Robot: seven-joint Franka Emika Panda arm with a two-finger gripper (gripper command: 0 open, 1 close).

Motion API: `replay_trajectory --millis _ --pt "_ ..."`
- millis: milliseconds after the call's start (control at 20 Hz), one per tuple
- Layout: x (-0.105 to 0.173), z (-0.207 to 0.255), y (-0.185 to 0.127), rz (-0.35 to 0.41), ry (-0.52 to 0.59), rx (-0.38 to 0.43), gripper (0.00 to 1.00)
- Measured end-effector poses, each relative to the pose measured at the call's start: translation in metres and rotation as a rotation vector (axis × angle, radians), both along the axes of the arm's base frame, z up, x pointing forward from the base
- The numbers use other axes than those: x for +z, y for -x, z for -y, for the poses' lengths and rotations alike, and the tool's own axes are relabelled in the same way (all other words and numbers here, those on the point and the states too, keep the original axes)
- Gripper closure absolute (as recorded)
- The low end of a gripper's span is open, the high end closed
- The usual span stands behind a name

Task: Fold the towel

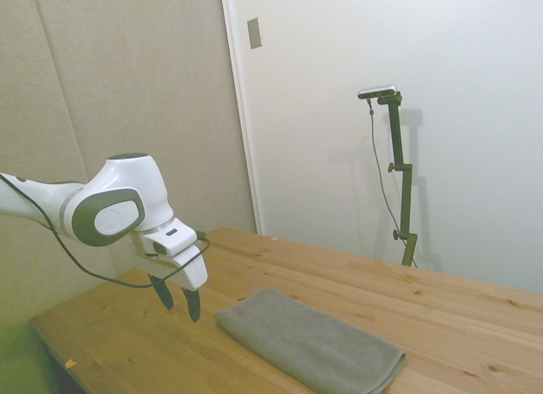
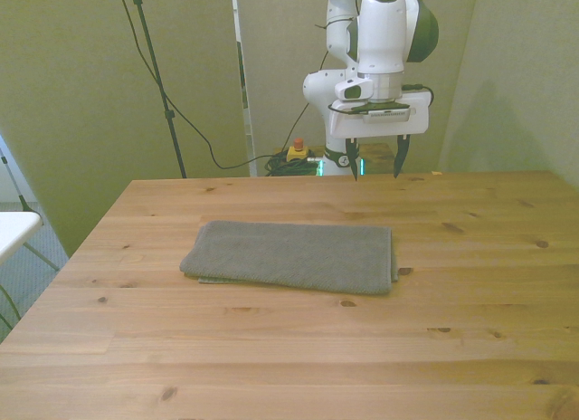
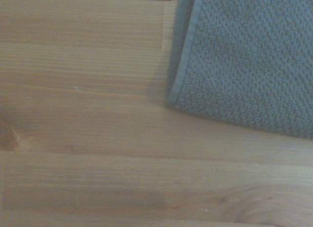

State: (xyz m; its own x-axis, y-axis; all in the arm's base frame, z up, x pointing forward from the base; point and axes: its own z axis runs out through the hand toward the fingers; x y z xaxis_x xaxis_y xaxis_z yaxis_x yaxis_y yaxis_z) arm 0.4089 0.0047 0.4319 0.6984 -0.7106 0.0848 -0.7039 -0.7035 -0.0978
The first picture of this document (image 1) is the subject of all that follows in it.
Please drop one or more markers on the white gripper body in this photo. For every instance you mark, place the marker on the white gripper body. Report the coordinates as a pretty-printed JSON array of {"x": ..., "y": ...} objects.
[{"x": 191, "y": 271}]

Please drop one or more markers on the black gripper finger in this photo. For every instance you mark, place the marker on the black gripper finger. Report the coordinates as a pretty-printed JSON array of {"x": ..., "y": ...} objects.
[
  {"x": 193, "y": 305},
  {"x": 163, "y": 294}
]

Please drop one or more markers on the grey terry towel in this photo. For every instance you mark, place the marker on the grey terry towel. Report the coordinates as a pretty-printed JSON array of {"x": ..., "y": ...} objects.
[{"x": 305, "y": 343}]

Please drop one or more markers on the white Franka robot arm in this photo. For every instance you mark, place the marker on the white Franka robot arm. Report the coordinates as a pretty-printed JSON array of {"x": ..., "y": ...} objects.
[{"x": 127, "y": 177}]

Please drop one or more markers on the small orange tape piece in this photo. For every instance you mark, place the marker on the small orange tape piece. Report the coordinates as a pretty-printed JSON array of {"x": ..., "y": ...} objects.
[{"x": 70, "y": 363}]

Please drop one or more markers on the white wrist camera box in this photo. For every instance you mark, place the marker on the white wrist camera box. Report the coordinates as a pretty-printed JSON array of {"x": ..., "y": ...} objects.
[{"x": 171, "y": 239}]

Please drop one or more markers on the white door frame trim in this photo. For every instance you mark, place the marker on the white door frame trim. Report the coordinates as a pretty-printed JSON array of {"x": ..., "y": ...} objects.
[{"x": 242, "y": 114}]

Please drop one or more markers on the dark green camera stand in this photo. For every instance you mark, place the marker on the dark green camera stand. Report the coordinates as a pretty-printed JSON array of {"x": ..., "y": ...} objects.
[{"x": 403, "y": 190}]

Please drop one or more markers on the grey wall plate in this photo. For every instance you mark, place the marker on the grey wall plate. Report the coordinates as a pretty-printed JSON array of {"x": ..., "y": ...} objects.
[{"x": 254, "y": 33}]

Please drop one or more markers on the silver camera on stand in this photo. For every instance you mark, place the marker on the silver camera on stand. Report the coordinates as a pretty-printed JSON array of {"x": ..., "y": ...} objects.
[{"x": 377, "y": 91}]

